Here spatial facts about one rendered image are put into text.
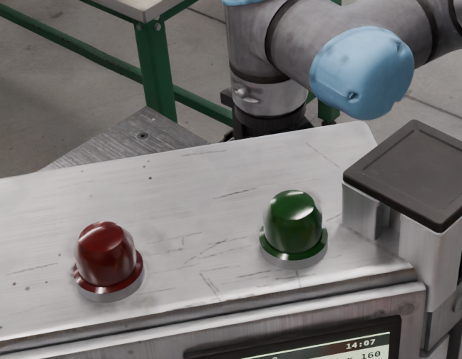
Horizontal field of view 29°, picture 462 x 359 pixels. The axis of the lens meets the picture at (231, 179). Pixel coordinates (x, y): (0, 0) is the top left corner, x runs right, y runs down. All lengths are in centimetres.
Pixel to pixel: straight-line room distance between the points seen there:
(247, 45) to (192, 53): 239
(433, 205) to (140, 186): 12
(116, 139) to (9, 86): 175
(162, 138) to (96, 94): 161
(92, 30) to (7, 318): 310
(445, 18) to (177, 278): 51
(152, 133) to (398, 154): 114
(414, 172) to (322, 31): 42
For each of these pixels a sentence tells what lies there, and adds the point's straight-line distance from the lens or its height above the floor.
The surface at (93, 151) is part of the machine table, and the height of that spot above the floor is 83.
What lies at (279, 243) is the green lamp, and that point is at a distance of 33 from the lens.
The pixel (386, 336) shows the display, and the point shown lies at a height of 145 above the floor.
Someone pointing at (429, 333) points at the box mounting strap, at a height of 144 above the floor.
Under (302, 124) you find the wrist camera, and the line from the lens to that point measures 89.
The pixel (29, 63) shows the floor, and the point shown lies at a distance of 329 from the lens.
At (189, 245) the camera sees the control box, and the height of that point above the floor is 148.
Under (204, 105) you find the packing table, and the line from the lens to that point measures 259.
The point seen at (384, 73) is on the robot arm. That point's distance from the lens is 73.
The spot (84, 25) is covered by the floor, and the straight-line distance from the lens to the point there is 345.
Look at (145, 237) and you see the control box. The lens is 35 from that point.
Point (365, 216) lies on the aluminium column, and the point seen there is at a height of 148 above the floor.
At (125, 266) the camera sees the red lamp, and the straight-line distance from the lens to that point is 32.
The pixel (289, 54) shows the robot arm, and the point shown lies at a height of 130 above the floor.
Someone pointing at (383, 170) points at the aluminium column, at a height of 150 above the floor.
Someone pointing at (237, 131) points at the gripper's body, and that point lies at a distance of 92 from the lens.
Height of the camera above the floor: 172
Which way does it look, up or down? 41 degrees down
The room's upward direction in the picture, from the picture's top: 5 degrees counter-clockwise
